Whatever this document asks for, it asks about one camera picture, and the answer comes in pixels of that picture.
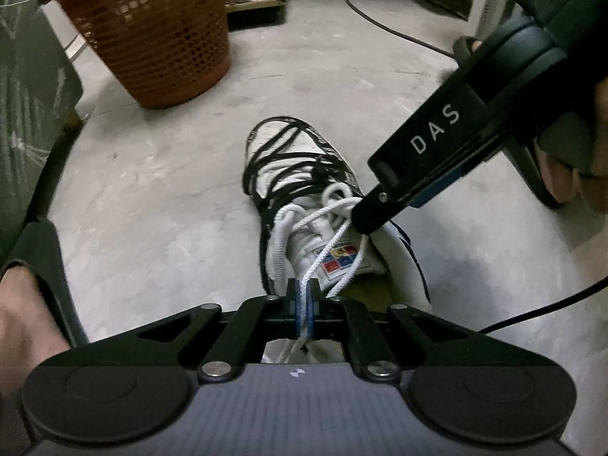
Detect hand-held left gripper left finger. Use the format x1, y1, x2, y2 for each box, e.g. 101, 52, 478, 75
81, 278, 305, 385

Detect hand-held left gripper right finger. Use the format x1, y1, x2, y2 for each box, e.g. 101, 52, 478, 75
306, 278, 521, 385

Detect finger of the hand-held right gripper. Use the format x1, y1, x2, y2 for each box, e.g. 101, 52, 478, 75
351, 185, 407, 236

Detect white high-top shoe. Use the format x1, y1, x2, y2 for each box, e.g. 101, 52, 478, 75
242, 115, 433, 366

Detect white shoelace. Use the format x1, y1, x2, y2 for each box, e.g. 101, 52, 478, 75
271, 185, 369, 357

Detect black shoelace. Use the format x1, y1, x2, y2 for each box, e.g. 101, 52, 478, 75
242, 116, 343, 229

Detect dark green slipper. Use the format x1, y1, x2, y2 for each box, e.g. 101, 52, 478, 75
0, 218, 91, 347
451, 35, 564, 210

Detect orange mesh basket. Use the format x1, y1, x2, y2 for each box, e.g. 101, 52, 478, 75
57, 0, 233, 110

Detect person's left foot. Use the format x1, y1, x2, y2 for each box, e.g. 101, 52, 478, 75
0, 266, 72, 400

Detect person's green trousers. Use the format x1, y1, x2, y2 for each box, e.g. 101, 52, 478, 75
0, 0, 84, 252

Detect black cable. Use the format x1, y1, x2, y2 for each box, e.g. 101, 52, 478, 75
477, 280, 608, 336
344, 0, 459, 57

